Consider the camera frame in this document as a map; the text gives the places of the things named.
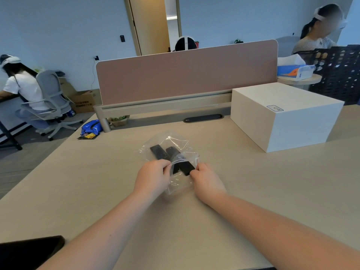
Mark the clear zip plastic bag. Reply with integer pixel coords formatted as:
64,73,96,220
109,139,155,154
165,152,200,195

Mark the brown cardboard box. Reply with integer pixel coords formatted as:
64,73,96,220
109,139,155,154
60,78,97,114

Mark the blue snack packet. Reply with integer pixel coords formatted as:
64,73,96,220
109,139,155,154
81,120,102,136

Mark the person's right hand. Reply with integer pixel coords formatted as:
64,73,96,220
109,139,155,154
190,163,227,206

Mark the blue and white tissue box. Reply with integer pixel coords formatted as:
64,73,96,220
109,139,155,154
277,54,316,81

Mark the clear crumpled plastic bag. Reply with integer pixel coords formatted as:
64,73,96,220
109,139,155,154
138,131,190,164

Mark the person's left hand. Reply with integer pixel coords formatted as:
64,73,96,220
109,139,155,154
133,160,173,200

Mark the short black remote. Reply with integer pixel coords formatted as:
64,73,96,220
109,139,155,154
150,145,170,161

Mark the long black remote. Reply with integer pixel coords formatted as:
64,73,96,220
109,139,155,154
165,146,196,176

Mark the pink desk divider panel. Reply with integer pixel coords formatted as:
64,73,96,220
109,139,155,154
96,39,279,106

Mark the wooden door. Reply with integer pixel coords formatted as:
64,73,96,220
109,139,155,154
129,0,171,56

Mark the round beige side table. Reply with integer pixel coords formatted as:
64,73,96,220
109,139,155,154
277,73,322,88

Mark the person's right forearm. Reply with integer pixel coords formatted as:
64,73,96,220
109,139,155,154
205,191,360,270

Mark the white head-mounted headset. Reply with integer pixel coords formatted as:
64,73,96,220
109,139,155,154
0,55,22,67
313,7,348,29
175,36,196,51

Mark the box with green plants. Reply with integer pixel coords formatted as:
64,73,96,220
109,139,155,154
108,115,130,127

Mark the black perforated crate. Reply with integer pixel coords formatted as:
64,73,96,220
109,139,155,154
293,44,360,106

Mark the person's left forearm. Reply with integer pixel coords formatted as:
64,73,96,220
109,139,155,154
37,190,158,270

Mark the black desk cable grommet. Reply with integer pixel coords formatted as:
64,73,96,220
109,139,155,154
183,114,224,123

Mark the grey mesh office chair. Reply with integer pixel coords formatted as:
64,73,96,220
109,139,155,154
20,70,84,141

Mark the white cardboard box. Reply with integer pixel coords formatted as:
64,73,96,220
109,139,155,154
230,82,345,153

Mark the black tablet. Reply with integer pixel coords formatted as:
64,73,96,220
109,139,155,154
0,235,66,270

